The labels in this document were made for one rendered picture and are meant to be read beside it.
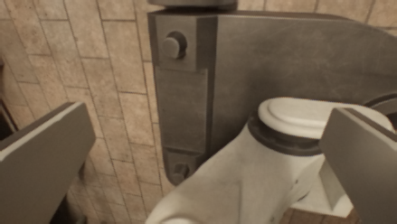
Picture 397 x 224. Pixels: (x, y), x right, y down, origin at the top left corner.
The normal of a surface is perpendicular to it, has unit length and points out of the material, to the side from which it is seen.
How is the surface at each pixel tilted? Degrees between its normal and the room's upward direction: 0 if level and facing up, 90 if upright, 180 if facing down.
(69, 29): 0
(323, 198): 90
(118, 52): 0
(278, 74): 0
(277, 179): 90
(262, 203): 90
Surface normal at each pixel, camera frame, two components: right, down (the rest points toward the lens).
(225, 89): -0.22, 0.50
